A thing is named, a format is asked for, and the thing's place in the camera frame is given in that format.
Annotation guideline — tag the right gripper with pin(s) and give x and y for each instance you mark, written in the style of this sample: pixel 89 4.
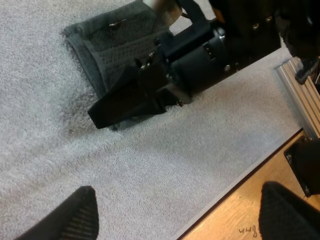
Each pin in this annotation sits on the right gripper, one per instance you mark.
pixel 190 67

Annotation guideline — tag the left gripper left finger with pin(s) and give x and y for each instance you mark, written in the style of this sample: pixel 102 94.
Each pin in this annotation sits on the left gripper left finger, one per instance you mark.
pixel 75 217

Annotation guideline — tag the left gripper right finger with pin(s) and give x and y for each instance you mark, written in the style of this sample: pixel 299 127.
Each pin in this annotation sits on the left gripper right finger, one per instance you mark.
pixel 287 215

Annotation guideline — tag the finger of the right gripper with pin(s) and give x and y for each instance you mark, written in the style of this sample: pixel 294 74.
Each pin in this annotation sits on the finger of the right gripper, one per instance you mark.
pixel 120 107

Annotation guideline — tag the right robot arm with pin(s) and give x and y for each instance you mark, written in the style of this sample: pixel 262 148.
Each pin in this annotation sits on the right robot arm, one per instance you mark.
pixel 250 35

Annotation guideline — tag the grey-green towel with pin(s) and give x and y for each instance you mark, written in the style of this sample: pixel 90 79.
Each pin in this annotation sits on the grey-green towel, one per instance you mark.
pixel 112 52

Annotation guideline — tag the dark clamp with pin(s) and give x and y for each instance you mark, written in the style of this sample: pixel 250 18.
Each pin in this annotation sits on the dark clamp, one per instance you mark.
pixel 305 167

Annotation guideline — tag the ribbed aluminium rail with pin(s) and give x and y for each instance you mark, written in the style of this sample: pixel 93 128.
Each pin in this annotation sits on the ribbed aluminium rail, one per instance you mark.
pixel 300 100

